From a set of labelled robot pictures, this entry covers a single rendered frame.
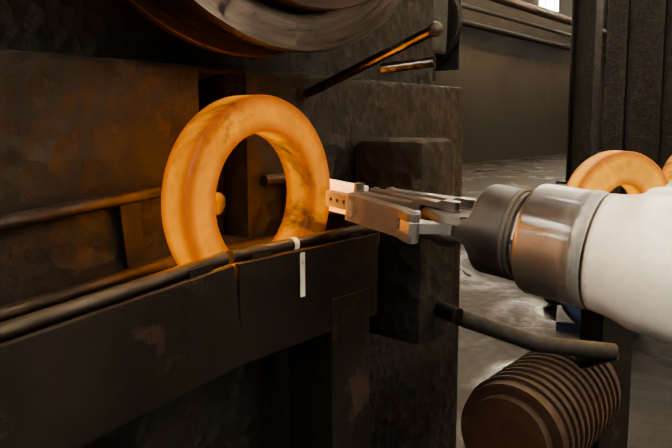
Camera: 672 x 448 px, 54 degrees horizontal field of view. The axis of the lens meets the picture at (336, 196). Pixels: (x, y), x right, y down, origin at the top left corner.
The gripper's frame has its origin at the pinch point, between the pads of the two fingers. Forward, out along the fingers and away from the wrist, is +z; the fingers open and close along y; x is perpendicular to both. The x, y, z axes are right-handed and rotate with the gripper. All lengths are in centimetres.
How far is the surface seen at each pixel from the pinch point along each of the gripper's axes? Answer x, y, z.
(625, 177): 1.6, 41.1, -15.7
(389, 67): 12.8, -0.5, -5.5
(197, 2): 16.2, -18.4, -0.5
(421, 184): 0.7, 12.2, -2.2
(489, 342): -80, 169, 59
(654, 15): 69, 404, 81
